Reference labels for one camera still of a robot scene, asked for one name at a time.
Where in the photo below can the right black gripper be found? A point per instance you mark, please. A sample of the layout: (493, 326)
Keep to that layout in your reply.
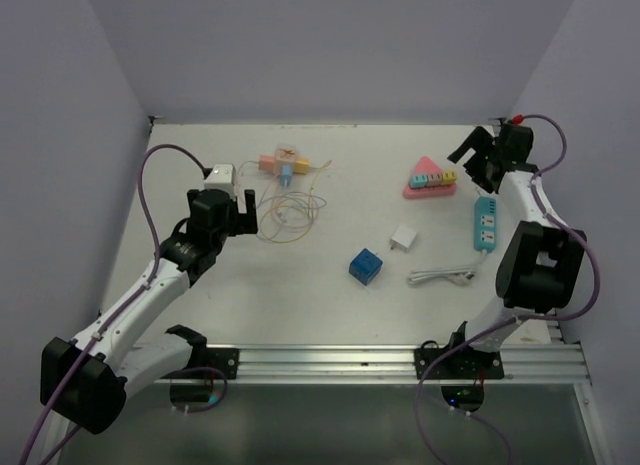
(482, 142)

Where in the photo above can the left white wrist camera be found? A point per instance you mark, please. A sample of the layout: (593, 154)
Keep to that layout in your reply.
(222, 177)

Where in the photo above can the orange-pink charger plug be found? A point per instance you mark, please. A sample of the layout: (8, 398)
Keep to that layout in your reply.
(267, 164)

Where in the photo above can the white usb charger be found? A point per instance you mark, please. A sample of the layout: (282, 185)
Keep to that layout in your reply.
(402, 238)

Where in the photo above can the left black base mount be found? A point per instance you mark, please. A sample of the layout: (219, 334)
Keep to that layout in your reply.
(210, 360)

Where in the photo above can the aluminium right side rail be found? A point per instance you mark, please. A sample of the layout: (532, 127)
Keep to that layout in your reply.
(530, 278)

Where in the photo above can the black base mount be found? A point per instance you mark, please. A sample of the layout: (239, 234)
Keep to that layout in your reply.
(465, 364)
(210, 360)

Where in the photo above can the yellow usb charger plug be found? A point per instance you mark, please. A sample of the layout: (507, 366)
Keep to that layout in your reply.
(448, 178)

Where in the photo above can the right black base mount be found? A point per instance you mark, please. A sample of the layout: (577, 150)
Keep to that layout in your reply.
(465, 364)

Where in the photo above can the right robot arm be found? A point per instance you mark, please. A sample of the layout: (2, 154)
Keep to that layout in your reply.
(481, 334)

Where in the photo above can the teal usb charger plug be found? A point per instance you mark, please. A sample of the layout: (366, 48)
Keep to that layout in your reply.
(418, 181)

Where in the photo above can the yellow charger plug on cube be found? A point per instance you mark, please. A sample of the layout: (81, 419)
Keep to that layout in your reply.
(301, 166)

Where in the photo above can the aluminium front rail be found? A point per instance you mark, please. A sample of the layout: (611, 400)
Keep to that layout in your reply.
(553, 364)

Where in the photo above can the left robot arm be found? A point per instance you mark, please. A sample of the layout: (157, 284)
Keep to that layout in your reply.
(89, 378)

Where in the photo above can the pink triangular power strip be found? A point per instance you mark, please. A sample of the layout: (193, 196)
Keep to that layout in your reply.
(426, 166)

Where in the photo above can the blue cube socket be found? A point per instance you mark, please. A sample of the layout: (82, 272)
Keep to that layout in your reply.
(365, 266)

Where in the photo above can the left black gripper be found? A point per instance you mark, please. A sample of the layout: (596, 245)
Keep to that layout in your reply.
(243, 223)

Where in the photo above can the beige usb charger plug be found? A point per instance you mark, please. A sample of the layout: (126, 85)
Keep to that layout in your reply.
(434, 180)

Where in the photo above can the aluminium rail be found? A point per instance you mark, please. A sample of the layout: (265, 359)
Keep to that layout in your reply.
(530, 278)
(553, 364)

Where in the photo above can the teal power strip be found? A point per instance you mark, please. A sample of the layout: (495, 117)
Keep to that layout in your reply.
(485, 224)

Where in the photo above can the light blue charger plug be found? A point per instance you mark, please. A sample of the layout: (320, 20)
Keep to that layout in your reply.
(286, 175)

